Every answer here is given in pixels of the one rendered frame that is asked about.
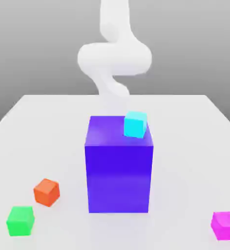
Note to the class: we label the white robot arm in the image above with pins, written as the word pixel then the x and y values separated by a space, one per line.
pixel 114 58

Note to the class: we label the small cyan cube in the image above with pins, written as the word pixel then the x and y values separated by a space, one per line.
pixel 134 126

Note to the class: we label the small orange cube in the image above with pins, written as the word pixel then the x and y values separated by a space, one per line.
pixel 46 192

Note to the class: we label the small green cube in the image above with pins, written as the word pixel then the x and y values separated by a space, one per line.
pixel 20 221

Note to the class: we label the small magenta cube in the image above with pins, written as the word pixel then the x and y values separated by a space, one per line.
pixel 225 225

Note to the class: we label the large purple box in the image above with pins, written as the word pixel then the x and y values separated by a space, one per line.
pixel 118 175

